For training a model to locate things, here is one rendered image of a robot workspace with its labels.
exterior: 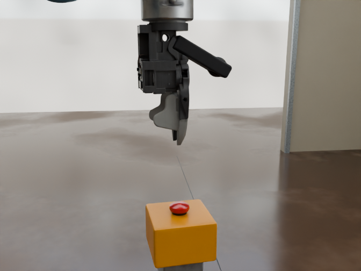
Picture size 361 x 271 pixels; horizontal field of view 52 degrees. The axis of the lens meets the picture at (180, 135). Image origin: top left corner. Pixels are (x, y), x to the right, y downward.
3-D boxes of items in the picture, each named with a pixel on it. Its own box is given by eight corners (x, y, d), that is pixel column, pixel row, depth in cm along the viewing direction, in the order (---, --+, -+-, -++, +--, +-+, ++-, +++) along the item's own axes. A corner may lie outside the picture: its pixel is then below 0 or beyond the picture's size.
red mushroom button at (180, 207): (192, 215, 72) (192, 206, 71) (171, 218, 71) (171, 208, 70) (186, 207, 75) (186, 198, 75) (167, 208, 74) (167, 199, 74)
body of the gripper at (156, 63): (138, 91, 69) (135, 24, 67) (182, 90, 71) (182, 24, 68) (143, 97, 62) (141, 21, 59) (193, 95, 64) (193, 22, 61)
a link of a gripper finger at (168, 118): (153, 146, 67) (150, 94, 66) (185, 144, 68) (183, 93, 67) (156, 149, 64) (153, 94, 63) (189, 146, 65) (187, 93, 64)
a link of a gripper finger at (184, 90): (174, 118, 67) (172, 70, 66) (183, 118, 68) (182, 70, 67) (180, 120, 63) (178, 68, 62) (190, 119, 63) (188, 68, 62)
